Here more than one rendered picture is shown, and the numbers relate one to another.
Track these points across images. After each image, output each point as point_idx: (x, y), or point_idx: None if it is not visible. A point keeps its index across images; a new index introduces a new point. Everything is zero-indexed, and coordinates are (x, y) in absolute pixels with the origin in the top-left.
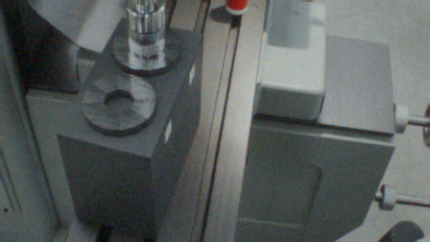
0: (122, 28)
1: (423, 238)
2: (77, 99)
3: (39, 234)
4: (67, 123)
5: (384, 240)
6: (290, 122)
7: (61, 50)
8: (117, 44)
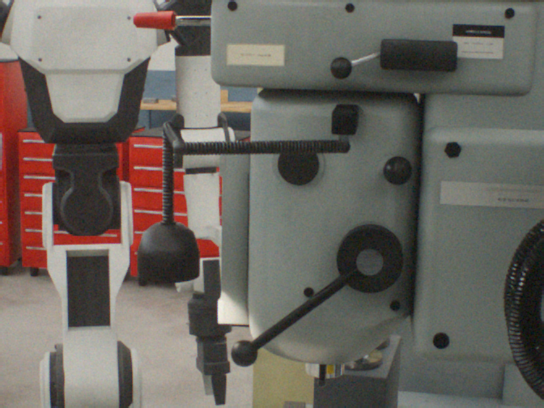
0: (381, 371)
1: (216, 228)
2: (395, 344)
3: None
4: (396, 337)
5: (219, 267)
6: None
7: None
8: (379, 354)
